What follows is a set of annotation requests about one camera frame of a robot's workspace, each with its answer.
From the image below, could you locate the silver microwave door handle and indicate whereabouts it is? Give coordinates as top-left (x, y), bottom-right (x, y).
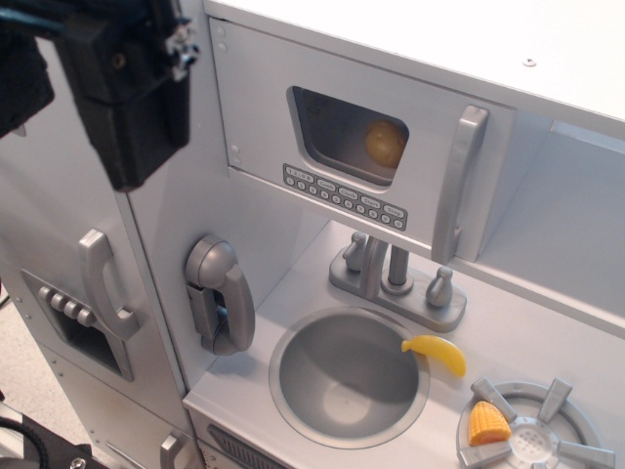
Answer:
top-left (431, 106), bottom-right (489, 265)

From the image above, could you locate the grey toy oven panel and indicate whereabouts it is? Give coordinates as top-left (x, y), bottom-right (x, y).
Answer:
top-left (207, 425), bottom-right (286, 469)

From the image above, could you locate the silver fridge door handle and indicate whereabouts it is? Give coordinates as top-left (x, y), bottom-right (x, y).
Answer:
top-left (78, 229), bottom-right (140, 341)

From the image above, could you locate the silver toy stove burner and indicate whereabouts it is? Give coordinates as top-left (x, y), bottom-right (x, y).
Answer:
top-left (456, 377), bottom-right (616, 468)

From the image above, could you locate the round silver toy sink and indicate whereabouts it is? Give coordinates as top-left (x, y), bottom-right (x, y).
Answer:
top-left (269, 307), bottom-right (430, 449)

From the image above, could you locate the grey toy ice dispenser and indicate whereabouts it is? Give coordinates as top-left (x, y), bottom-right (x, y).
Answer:
top-left (21, 270), bottom-right (134, 382)

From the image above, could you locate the yellow toy banana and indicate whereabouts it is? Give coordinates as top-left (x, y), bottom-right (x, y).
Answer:
top-left (400, 334), bottom-right (467, 377)

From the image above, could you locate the grey toy wall phone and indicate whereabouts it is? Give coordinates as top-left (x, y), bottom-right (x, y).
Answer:
top-left (185, 234), bottom-right (255, 356)

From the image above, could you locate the grey toy microwave door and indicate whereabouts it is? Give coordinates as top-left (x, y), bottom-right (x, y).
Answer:
top-left (210, 19), bottom-right (518, 261)

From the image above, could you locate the black cable and bracket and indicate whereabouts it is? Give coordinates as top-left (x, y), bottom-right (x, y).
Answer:
top-left (0, 390), bottom-right (94, 469)

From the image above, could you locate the silver lower door handle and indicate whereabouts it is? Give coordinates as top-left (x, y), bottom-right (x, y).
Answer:
top-left (159, 432), bottom-right (194, 469)

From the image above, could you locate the yellow toy ball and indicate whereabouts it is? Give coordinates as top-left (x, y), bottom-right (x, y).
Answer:
top-left (365, 120), bottom-right (407, 169)

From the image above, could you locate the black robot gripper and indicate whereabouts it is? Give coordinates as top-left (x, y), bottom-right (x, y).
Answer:
top-left (1, 1), bottom-right (199, 192)

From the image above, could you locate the grey toy fridge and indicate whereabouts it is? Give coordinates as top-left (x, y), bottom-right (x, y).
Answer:
top-left (1, 40), bottom-right (203, 468)

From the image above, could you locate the silver toy faucet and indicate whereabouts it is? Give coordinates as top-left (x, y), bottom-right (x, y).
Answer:
top-left (329, 232), bottom-right (467, 332)

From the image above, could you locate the yellow toy corn cob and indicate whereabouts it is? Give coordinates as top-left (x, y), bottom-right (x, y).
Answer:
top-left (469, 401), bottom-right (512, 447)

